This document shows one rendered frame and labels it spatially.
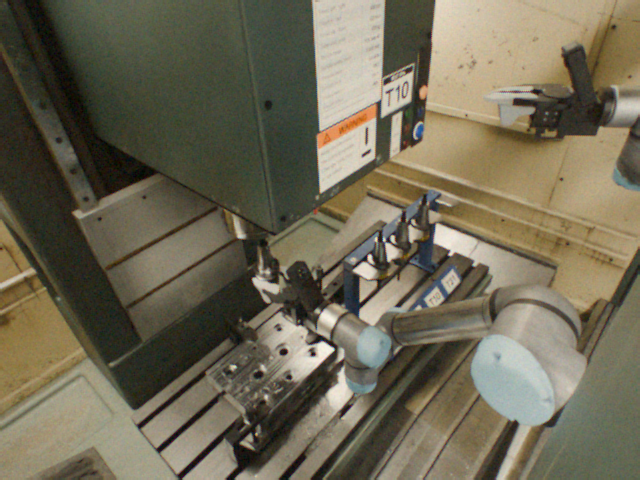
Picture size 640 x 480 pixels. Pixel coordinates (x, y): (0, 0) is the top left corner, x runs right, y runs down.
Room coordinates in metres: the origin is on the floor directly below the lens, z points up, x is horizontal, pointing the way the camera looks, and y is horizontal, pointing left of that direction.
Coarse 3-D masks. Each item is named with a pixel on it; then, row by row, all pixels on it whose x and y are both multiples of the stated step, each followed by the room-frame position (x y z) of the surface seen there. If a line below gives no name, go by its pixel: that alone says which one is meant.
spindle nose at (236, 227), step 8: (224, 216) 0.72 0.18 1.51; (232, 216) 0.70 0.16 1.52; (224, 224) 0.73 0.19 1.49; (232, 224) 0.71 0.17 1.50; (240, 224) 0.70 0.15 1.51; (248, 224) 0.69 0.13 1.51; (232, 232) 0.71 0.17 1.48; (240, 232) 0.70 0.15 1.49; (248, 232) 0.69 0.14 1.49; (256, 232) 0.69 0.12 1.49; (264, 232) 0.70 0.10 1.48
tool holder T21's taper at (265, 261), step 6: (258, 246) 0.76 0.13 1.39; (264, 246) 0.76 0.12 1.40; (258, 252) 0.76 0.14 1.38; (264, 252) 0.76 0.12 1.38; (270, 252) 0.76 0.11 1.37; (258, 258) 0.76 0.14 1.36; (264, 258) 0.75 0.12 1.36; (270, 258) 0.76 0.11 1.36; (258, 264) 0.76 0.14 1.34; (264, 264) 0.75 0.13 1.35; (270, 264) 0.75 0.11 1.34; (264, 270) 0.75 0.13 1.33
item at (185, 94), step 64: (64, 0) 0.89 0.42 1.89; (128, 0) 0.72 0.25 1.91; (192, 0) 0.60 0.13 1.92; (256, 0) 0.56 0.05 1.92; (64, 64) 0.99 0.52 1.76; (128, 64) 0.77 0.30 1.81; (192, 64) 0.63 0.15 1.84; (256, 64) 0.55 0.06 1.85; (384, 64) 0.74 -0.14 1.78; (128, 128) 0.83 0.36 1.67; (192, 128) 0.66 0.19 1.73; (256, 128) 0.55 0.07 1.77; (384, 128) 0.75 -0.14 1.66; (256, 192) 0.56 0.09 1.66
